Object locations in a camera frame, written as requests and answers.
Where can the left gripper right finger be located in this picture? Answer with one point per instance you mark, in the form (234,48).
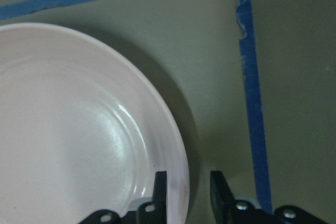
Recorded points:
(227,209)

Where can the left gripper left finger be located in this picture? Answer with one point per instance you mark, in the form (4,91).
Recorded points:
(153,211)

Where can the pink plate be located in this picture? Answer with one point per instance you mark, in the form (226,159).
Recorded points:
(82,129)

